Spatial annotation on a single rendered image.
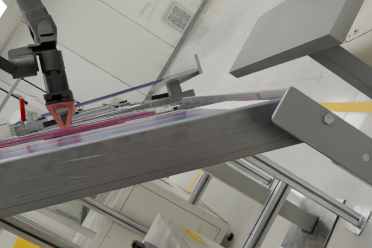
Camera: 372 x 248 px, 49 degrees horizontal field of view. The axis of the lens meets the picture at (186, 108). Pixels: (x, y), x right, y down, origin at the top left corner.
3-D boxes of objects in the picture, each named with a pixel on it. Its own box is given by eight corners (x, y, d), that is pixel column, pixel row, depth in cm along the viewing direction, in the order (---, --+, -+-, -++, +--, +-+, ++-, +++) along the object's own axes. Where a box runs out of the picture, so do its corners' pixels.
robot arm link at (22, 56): (50, 19, 102) (51, 36, 110) (1, 25, 98) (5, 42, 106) (61, 62, 99) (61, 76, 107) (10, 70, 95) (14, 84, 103)
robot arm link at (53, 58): (61, 45, 101) (60, 48, 107) (32, 48, 99) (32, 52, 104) (67, 72, 102) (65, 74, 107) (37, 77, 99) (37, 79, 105)
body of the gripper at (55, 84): (44, 102, 98) (37, 72, 98) (48, 102, 108) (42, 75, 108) (71, 97, 99) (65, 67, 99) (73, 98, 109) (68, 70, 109)
